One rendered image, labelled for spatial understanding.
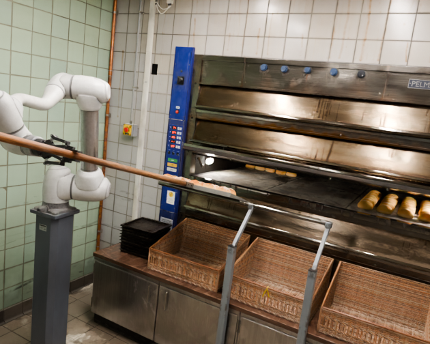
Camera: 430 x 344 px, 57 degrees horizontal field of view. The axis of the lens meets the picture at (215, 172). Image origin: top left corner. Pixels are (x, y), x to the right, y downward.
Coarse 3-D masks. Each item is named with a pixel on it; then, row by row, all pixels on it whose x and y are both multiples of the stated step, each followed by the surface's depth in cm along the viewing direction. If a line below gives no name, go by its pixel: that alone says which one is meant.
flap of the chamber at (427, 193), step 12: (216, 156) 299; (228, 156) 277; (240, 156) 273; (288, 168) 257; (300, 168) 254; (348, 180) 246; (360, 180) 237; (372, 180) 234; (408, 192) 238; (420, 192) 222
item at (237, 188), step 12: (204, 180) 306; (216, 180) 305; (252, 192) 287; (264, 192) 283; (300, 204) 271; (312, 204) 267; (324, 204) 266; (348, 216) 256; (360, 216) 253; (372, 216) 249; (408, 228) 240; (420, 228) 237
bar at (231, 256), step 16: (192, 192) 268; (208, 192) 262; (256, 208) 246; (272, 208) 241; (320, 224) 228; (320, 256) 217; (224, 288) 236; (224, 304) 237; (304, 304) 213; (224, 320) 238; (304, 320) 214; (224, 336) 242; (304, 336) 215
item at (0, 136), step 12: (0, 132) 130; (12, 144) 135; (24, 144) 138; (36, 144) 142; (72, 156) 158; (84, 156) 164; (120, 168) 185; (132, 168) 193; (168, 180) 223; (180, 180) 235
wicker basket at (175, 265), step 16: (192, 224) 309; (208, 224) 303; (160, 240) 284; (176, 240) 304; (192, 240) 307; (208, 240) 301; (224, 240) 296; (240, 240) 290; (160, 256) 270; (176, 256) 264; (192, 256) 304; (208, 256) 299; (224, 256) 294; (160, 272) 271; (176, 272) 265; (192, 272) 259; (208, 272) 253; (224, 272) 258; (208, 288) 254
